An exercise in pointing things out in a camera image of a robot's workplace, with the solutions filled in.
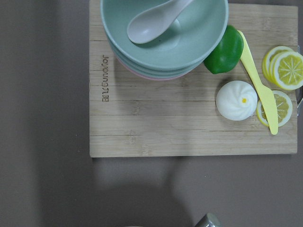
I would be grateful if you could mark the stacked mint bowls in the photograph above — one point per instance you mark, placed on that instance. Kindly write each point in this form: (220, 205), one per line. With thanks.
(188, 41)

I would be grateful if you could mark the white ceramic spoon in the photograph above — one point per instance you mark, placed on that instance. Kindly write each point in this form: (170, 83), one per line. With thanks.
(151, 23)

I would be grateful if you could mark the green lime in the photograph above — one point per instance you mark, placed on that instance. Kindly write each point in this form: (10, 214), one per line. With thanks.
(227, 53)

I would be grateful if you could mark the yellow plastic knife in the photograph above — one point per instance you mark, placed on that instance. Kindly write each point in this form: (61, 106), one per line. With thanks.
(265, 94)

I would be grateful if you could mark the metal ice scoop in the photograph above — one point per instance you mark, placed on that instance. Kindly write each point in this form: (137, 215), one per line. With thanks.
(209, 220)

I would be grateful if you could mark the lemon slice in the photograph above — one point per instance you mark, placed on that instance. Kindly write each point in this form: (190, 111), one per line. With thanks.
(284, 109)
(283, 67)

